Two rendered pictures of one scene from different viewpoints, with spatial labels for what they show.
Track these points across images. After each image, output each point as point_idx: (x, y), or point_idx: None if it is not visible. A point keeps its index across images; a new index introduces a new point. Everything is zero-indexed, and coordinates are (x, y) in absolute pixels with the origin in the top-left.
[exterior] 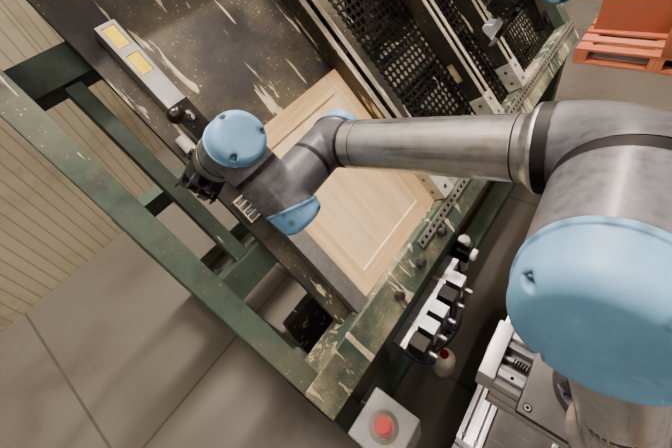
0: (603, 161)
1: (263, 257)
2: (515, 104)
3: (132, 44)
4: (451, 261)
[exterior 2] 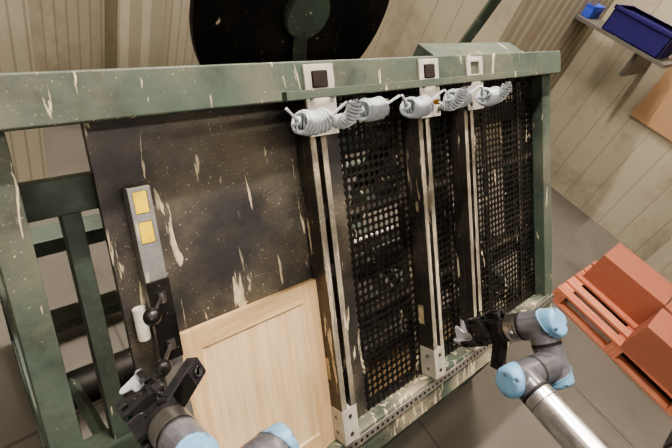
0: None
1: (141, 445)
2: (460, 365)
3: (151, 213)
4: None
